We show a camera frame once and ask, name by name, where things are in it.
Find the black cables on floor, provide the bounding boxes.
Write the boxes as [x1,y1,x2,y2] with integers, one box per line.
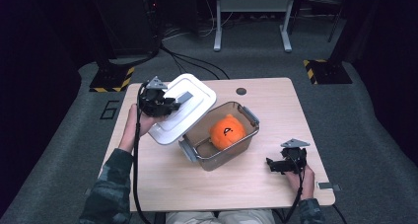
[160,44,231,82]

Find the left hand-held gripper black cable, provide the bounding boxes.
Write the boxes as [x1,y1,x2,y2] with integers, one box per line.
[131,81,153,224]

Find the orange plush toy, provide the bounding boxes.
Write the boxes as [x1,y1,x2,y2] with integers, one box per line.
[209,113,247,152]

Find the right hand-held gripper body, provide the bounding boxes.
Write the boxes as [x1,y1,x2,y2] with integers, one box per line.
[279,137,312,175]

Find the person's legs in light trousers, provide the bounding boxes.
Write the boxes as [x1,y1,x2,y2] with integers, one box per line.
[165,208,278,224]

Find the dark equipment cabinet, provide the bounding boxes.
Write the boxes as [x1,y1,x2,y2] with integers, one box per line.
[87,0,163,60]

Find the white lid with grey handle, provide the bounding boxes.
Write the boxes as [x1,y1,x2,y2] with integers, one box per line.
[147,72,218,146]

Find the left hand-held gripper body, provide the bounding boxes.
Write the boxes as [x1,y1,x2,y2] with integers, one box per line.
[137,75,174,117]

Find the person's right hand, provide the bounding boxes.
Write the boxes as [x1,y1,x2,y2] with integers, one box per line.
[283,164,316,202]

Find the hand-held gripper black cable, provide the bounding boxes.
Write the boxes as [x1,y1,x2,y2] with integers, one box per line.
[131,81,153,224]
[275,148,349,224]

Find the person's left hand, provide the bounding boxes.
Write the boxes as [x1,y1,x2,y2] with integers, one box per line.
[126,103,166,144]

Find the black stand base hazard stripes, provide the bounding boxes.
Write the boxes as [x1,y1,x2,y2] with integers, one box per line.
[89,59,136,94]
[302,58,354,86]

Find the white metal desk frame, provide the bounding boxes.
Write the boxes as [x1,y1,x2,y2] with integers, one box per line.
[213,0,299,53]

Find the right hand-held gripper black cable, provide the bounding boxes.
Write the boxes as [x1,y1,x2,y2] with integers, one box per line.
[275,148,349,224]

